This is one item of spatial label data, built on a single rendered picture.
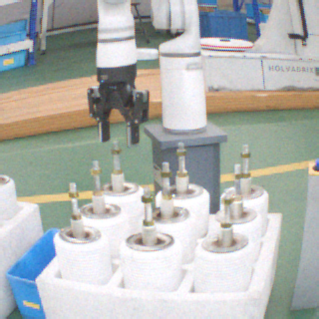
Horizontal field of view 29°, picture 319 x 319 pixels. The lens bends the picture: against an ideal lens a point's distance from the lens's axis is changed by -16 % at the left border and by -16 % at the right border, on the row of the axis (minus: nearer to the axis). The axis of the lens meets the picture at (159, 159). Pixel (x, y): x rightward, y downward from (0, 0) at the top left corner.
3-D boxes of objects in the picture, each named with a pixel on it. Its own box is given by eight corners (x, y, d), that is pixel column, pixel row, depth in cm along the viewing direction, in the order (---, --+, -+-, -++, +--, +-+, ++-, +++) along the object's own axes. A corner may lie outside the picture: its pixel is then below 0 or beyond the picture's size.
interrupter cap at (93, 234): (102, 245, 104) (102, 241, 104) (58, 244, 103) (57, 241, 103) (101, 228, 111) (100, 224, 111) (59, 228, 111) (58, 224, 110)
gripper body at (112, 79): (86, 64, 122) (87, 111, 125) (119, 64, 117) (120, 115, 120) (114, 57, 128) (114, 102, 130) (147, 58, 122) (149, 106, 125)
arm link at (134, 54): (160, 59, 125) (159, 31, 123) (120, 68, 117) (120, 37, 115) (125, 57, 131) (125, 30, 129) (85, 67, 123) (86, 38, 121)
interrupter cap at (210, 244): (242, 254, 97) (243, 250, 97) (195, 254, 99) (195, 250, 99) (252, 235, 104) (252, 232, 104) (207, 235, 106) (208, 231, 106)
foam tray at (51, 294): (106, 279, 145) (96, 208, 140) (273, 283, 136) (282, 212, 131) (55, 348, 109) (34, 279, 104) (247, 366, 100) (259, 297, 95)
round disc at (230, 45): (188, 45, 336) (187, 36, 335) (241, 46, 343) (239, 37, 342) (207, 52, 308) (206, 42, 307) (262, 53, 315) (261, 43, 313)
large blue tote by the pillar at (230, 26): (189, 43, 582) (186, 9, 572) (229, 42, 595) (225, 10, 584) (211, 49, 537) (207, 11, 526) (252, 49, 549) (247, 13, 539)
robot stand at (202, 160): (150, 249, 163) (143, 125, 155) (207, 240, 166) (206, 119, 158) (165, 271, 149) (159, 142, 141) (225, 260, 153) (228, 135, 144)
